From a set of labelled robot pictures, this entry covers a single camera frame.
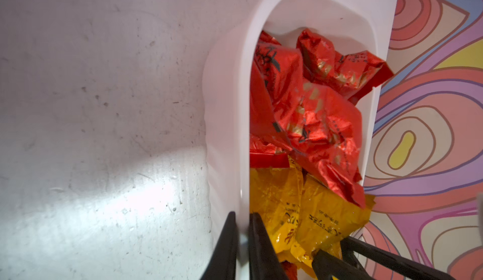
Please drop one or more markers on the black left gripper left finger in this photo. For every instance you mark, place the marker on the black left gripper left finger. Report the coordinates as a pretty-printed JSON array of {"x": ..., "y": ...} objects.
[{"x": 222, "y": 265}]

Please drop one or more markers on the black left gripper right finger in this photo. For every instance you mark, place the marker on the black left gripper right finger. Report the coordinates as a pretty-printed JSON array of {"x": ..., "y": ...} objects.
[{"x": 263, "y": 262}]

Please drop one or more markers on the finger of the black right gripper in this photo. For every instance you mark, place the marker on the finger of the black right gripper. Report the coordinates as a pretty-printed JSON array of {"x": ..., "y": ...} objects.
[{"x": 326, "y": 266}]

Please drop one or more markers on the yellow tea bag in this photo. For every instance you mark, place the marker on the yellow tea bag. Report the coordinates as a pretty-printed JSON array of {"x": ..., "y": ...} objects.
[
  {"x": 325, "y": 219},
  {"x": 275, "y": 194}
]

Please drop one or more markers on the red tea bag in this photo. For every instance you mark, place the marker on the red tea bag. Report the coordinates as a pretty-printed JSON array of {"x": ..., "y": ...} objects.
[
  {"x": 353, "y": 76},
  {"x": 264, "y": 155},
  {"x": 315, "y": 125}
]

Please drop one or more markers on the white storage box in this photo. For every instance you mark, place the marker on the white storage box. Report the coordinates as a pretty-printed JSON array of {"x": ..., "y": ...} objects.
[{"x": 352, "y": 25}]

